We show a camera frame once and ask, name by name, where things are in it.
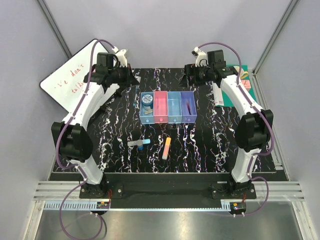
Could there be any grey marker with blue cap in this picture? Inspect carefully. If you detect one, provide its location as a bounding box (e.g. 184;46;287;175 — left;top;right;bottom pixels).
127;139;151;147

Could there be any orange pink highlighter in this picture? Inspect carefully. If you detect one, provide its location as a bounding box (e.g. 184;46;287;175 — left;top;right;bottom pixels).
162;137;172;160

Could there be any blue ink bottle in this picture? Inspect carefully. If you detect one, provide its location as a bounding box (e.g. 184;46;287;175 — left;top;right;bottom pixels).
141;93;154;110

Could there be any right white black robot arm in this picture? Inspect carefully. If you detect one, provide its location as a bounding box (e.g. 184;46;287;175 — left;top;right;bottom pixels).
179;47;274;199

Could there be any pink cube box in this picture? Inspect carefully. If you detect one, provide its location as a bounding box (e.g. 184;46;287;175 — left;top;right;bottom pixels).
242;79;251;90

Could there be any red pen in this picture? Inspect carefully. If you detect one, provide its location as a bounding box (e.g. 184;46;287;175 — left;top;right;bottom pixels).
186;100;192;116

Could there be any pink bin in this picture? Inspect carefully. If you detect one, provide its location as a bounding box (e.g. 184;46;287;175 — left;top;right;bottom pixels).
153;91;168;124

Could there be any small white eraser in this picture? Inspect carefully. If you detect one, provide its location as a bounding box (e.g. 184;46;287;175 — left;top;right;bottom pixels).
144;109;153;115

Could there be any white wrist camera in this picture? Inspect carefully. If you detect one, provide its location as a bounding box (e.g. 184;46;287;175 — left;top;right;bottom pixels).
191;46;208;67
112;46;128;67

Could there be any black marble pattern mat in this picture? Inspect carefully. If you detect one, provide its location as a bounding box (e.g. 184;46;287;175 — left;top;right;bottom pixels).
48;67;277;174

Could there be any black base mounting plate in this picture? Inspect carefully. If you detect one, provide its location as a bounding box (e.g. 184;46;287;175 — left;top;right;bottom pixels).
79;173;257;200

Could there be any sky blue bin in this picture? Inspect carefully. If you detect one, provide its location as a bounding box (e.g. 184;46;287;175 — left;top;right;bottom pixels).
167;91;183;124

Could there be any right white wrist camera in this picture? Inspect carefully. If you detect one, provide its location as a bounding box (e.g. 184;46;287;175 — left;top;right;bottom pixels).
191;46;208;67

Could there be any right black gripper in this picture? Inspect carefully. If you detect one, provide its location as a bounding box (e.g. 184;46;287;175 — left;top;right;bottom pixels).
177;63;213;89

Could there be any yellow mug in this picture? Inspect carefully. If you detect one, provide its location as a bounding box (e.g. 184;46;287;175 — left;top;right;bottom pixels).
234;65;249;79

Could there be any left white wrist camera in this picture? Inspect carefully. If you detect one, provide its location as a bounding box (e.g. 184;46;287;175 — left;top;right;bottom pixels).
112;46;128;67

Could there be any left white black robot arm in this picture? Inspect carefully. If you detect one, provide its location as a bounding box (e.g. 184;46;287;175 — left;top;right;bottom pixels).
51;50;139;198

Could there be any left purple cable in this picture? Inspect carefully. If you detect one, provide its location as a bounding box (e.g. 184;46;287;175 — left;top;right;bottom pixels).
55;39;118;238

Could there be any light blue bin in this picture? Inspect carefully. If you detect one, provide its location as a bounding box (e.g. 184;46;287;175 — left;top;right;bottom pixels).
139;92;155;125

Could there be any purple bin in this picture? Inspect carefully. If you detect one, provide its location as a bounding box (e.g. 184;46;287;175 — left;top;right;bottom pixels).
180;91;197;124

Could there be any white dry-erase board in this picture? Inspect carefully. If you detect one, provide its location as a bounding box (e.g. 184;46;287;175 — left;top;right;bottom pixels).
39;39;107;112

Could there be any blue pen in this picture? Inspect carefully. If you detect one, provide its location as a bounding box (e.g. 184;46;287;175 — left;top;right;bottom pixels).
132;85;140;107

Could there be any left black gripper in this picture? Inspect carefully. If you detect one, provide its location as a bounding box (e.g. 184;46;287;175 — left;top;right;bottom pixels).
109;63;139;88

